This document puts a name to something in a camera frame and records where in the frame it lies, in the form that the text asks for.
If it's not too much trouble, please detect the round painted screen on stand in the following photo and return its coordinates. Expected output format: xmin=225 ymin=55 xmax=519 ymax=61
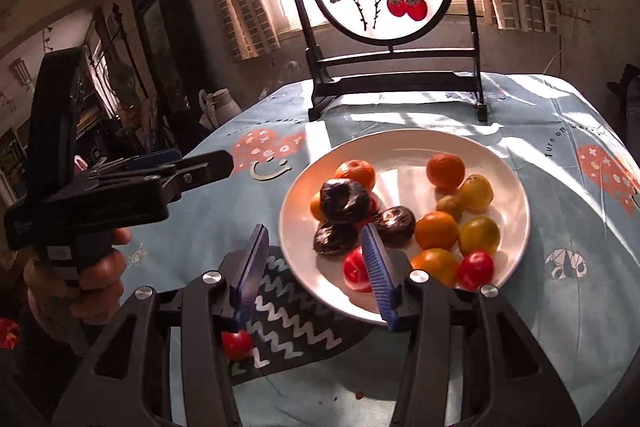
xmin=273 ymin=0 xmax=490 ymax=124

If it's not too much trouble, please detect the smooth orange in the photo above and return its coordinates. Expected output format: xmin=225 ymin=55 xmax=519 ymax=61
xmin=414 ymin=211 xmax=459 ymax=251

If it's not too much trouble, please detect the person's left hand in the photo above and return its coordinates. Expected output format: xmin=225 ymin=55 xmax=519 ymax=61
xmin=23 ymin=247 xmax=127 ymax=343

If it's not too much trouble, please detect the yellow-green small fruit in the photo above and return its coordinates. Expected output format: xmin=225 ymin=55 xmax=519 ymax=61
xmin=459 ymin=216 xmax=501 ymax=256

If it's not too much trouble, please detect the white oval plate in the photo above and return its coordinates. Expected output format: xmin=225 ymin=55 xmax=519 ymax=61
xmin=279 ymin=129 xmax=530 ymax=324

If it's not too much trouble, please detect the dark red plum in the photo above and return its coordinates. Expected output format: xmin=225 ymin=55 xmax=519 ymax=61
xmin=320 ymin=179 xmax=371 ymax=225

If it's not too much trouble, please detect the white kettle jug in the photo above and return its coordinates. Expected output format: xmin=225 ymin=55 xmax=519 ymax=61
xmin=198 ymin=89 xmax=241 ymax=131

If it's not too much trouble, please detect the small orange tangerine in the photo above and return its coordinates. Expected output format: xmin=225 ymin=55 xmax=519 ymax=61
xmin=426 ymin=154 xmax=465 ymax=191

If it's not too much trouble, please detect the small red tomato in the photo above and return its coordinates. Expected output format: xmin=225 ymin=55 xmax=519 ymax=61
xmin=221 ymin=331 xmax=253 ymax=362

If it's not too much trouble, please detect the dark purple mangosteen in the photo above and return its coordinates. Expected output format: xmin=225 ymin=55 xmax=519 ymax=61
xmin=373 ymin=206 xmax=416 ymax=248

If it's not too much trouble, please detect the yellow-brown small fruit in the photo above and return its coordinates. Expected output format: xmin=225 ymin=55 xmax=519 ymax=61
xmin=435 ymin=195 xmax=463 ymax=222

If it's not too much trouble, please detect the large dimpled orange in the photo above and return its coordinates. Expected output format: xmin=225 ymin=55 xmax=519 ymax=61
xmin=334 ymin=159 xmax=376 ymax=192

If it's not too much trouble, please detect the light blue patterned tablecloth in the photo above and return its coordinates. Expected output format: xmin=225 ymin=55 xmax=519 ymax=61
xmin=124 ymin=74 xmax=639 ymax=426

